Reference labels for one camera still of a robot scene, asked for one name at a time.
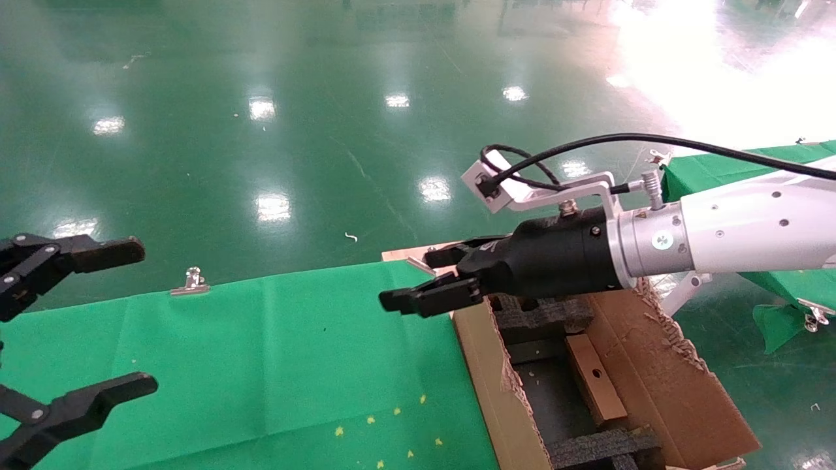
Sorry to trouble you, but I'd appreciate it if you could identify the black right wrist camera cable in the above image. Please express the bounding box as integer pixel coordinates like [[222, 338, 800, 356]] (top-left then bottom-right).
[[480, 133, 836, 196]]

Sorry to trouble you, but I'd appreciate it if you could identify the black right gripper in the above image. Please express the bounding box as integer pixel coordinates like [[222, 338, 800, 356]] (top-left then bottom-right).
[[378, 206, 634, 319]]

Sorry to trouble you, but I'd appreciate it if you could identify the black foam insert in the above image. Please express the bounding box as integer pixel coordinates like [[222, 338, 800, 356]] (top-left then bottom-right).
[[490, 294, 595, 347], [545, 424, 664, 470]]

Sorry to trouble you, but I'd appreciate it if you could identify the plain green tablecloth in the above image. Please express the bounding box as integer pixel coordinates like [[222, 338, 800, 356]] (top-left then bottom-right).
[[660, 139, 836, 356]]

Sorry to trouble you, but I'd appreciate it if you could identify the white table leg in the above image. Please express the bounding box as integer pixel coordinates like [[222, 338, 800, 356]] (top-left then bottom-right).
[[658, 273, 713, 319]]

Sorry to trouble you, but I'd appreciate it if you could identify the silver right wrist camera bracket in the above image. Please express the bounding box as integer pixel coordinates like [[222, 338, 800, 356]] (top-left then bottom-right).
[[460, 149, 667, 216]]

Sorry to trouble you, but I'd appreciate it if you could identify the green cloth with yellow marks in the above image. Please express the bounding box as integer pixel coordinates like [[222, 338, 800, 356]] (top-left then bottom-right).
[[0, 260, 500, 470]]

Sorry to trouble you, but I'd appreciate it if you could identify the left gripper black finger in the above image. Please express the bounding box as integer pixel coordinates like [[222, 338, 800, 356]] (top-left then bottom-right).
[[0, 372, 160, 470], [0, 234, 147, 324]]

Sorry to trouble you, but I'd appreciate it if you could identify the small brown cardboard box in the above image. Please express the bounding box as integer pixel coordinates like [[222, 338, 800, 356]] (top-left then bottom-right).
[[565, 333, 629, 425]]

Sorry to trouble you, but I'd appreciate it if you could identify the large open cardboard carton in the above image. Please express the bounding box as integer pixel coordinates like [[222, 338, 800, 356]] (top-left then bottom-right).
[[451, 274, 762, 470]]

